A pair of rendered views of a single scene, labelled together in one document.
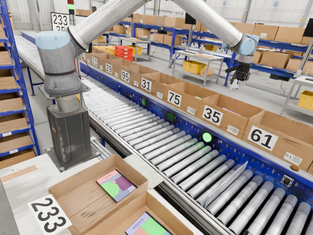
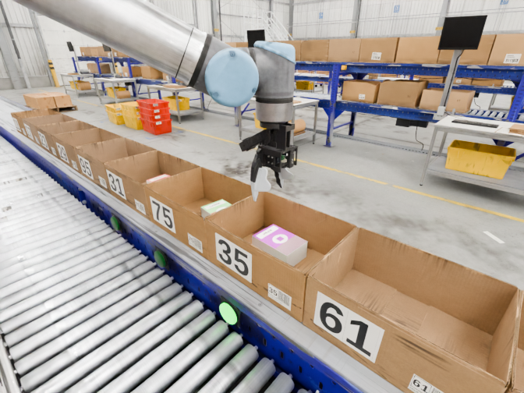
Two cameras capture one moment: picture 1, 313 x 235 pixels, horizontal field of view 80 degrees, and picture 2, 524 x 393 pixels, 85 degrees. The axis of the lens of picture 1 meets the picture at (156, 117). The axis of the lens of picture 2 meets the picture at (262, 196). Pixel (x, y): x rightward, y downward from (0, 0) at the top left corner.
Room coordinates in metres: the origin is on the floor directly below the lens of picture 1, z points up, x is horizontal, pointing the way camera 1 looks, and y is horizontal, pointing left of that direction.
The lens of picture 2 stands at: (0.60, -0.47, 1.53)
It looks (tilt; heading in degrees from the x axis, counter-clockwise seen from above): 27 degrees down; 356
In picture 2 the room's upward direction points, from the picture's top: straight up
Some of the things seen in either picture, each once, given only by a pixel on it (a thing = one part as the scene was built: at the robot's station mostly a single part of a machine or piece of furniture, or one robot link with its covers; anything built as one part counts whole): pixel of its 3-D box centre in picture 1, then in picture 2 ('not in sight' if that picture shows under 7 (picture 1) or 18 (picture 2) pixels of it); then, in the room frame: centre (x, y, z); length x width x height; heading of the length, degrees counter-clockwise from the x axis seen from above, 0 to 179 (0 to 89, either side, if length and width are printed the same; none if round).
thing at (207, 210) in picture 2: not in sight; (223, 217); (1.64, -0.37, 0.92); 0.16 x 0.11 x 0.07; 38
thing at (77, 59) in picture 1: (77, 69); not in sight; (1.69, 0.77, 1.11); 0.12 x 0.05 x 0.88; 45
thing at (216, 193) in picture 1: (228, 182); not in sight; (0.84, -0.47, 0.76); 0.46 x 0.01 x 0.09; 135
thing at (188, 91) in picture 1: (190, 97); (203, 206); (1.65, -0.30, 0.96); 0.39 x 0.29 x 0.17; 45
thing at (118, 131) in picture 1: (138, 125); (84, 289); (1.46, 0.15, 0.72); 0.52 x 0.05 x 0.05; 135
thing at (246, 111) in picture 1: (228, 114); (278, 244); (1.38, -0.57, 0.96); 0.39 x 0.29 x 0.17; 45
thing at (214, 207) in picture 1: (231, 190); not in sight; (0.82, -0.49, 0.72); 0.52 x 0.05 x 0.05; 135
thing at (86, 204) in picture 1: (101, 191); not in sight; (0.65, 0.23, 0.80); 0.38 x 0.28 x 0.10; 141
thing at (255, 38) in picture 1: (248, 44); (273, 72); (1.31, -0.54, 1.49); 0.10 x 0.09 x 0.12; 100
